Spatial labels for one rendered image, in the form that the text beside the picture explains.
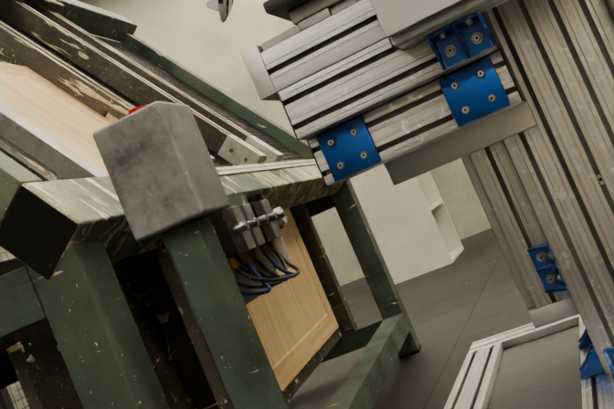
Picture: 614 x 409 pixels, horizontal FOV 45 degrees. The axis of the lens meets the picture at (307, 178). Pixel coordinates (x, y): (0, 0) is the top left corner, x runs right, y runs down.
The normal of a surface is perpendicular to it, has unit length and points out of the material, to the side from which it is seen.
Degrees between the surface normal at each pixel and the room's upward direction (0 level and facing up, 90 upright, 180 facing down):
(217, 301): 90
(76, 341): 90
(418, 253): 90
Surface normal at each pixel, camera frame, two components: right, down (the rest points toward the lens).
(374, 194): -0.33, 0.08
